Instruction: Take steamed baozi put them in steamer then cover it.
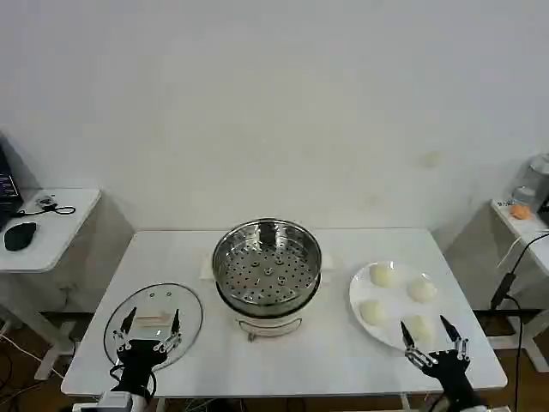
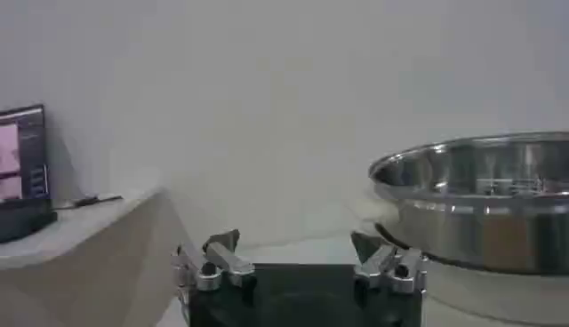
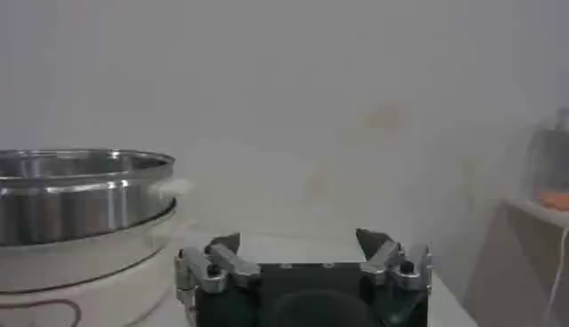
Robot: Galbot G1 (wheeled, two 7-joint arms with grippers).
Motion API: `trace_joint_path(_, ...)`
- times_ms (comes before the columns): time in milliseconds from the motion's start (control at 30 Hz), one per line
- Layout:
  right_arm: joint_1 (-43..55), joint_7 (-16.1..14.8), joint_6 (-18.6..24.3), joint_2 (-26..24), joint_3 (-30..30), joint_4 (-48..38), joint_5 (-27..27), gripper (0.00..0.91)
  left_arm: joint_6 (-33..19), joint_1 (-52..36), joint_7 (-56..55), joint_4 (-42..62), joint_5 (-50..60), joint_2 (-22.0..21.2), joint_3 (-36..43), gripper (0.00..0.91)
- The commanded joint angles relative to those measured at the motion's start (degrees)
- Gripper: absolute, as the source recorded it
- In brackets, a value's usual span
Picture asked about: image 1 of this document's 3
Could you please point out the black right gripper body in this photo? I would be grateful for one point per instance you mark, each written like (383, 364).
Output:
(450, 369)

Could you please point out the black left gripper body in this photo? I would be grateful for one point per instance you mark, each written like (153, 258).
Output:
(139, 356)

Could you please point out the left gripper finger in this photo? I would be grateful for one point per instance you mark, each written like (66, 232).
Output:
(175, 324)
(124, 332)

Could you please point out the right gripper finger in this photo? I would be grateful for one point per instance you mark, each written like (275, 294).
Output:
(408, 339)
(451, 332)

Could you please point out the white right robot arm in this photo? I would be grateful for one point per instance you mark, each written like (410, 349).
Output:
(474, 408)

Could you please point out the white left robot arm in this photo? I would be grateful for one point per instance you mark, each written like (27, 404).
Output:
(116, 401)

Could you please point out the white steamed bun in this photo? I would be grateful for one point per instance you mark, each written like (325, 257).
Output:
(422, 328)
(373, 312)
(422, 290)
(384, 275)

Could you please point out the round glass lid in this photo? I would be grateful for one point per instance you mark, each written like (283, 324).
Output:
(188, 309)

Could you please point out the white round plate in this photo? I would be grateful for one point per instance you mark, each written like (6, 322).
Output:
(396, 307)

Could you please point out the white electric pot base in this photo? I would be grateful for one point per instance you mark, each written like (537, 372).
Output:
(268, 322)

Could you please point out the perforated steel steamer basket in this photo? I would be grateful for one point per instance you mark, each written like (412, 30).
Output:
(266, 266)

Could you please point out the white side desk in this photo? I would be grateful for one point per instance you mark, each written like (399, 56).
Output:
(532, 244)
(60, 240)

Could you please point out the small orange object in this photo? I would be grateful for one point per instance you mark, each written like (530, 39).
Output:
(520, 211)

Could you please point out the black computer mouse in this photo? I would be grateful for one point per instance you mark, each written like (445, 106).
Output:
(19, 236)

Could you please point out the black laptop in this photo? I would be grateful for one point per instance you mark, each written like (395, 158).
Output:
(7, 189)

